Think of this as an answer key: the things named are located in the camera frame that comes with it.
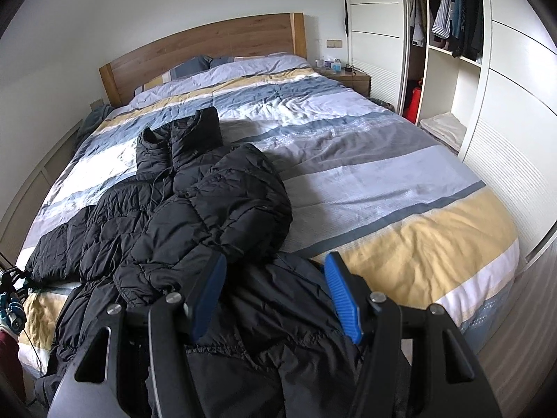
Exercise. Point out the wall switch plate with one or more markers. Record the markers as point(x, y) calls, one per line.
point(333, 43)

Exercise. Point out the lavender pillow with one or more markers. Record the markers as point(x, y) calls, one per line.
point(256, 63)

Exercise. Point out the black puffer jacket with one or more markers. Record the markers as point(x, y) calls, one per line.
point(209, 209)

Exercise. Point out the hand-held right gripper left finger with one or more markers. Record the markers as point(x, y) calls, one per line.
point(212, 289)

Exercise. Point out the row of hanging clothes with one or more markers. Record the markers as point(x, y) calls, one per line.
point(457, 8)

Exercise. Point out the wooden bed headboard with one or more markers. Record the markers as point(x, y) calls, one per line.
point(204, 48)

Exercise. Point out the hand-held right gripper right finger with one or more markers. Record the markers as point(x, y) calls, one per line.
point(343, 300)

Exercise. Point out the dark blue cloth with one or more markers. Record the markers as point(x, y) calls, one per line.
point(93, 119)

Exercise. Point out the red bag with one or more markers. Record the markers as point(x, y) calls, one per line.
point(411, 100)

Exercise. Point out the white wardrobe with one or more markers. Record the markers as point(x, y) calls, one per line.
point(500, 96)

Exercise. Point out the person's left forearm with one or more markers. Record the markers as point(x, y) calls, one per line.
point(6, 370)

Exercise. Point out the wooden nightstand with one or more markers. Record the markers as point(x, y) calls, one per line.
point(348, 80)

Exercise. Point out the folded white linens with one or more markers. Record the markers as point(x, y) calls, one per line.
point(444, 128)

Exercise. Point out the striped duvet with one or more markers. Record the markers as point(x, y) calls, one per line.
point(348, 161)

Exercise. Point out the blue box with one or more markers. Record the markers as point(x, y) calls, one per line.
point(336, 65)

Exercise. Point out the blue grey pillow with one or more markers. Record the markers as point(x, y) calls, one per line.
point(191, 69)

